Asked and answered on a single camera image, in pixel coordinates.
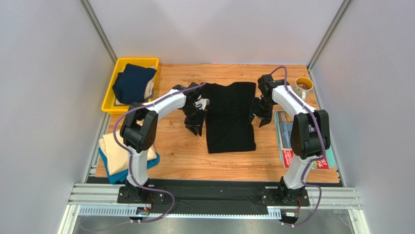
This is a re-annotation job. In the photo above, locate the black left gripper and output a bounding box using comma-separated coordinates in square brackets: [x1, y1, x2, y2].
[182, 104, 208, 137]

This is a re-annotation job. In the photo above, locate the black t shirt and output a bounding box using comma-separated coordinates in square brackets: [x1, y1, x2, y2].
[202, 82, 256, 154]

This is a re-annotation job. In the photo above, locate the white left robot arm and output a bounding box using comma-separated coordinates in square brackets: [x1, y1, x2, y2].
[120, 83, 209, 189]

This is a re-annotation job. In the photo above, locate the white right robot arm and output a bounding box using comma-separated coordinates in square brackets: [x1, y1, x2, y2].
[249, 74, 331, 190]

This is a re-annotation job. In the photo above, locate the dark blue book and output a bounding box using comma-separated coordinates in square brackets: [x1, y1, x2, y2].
[274, 111, 293, 150]

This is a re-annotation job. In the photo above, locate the yellow rimmed mug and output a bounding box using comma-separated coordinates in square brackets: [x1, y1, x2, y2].
[293, 77, 314, 101]

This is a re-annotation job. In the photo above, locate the red illustrated book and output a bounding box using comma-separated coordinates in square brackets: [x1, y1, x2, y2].
[280, 149, 330, 170]

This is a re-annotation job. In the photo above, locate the navy blue folded shirt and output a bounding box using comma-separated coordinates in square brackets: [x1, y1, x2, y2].
[112, 63, 157, 105]

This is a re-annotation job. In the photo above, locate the cream folded shirt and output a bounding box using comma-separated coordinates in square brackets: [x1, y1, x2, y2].
[98, 125, 158, 176]

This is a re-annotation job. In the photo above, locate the yellow plastic bin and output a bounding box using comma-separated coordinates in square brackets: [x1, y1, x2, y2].
[101, 57, 160, 115]

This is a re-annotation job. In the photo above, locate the teal folded shirt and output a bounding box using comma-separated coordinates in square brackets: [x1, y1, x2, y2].
[97, 147, 161, 185]

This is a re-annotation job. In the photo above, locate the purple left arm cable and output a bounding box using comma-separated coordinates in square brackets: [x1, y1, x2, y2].
[112, 82, 207, 224]

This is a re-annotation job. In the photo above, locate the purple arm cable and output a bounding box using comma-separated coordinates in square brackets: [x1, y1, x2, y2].
[269, 66, 327, 227]
[112, 82, 207, 224]

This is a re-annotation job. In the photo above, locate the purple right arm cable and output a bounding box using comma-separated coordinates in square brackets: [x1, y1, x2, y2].
[269, 66, 327, 227]

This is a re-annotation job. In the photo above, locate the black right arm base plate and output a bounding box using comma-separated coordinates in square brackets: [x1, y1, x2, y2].
[260, 186, 310, 207]

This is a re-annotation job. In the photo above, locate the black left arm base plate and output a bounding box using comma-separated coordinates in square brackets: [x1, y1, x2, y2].
[117, 186, 166, 205]

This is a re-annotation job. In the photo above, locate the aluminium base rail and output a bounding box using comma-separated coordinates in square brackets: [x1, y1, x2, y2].
[58, 179, 369, 234]

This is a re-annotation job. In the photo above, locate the right aluminium corner post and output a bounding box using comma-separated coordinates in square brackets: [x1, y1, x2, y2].
[307, 0, 353, 72]

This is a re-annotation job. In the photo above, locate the aluminium corner post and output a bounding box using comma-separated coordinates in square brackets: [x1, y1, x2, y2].
[79, 0, 117, 64]
[307, 0, 353, 72]

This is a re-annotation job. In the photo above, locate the left aluminium corner post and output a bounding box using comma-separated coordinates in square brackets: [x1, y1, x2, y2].
[79, 0, 117, 64]

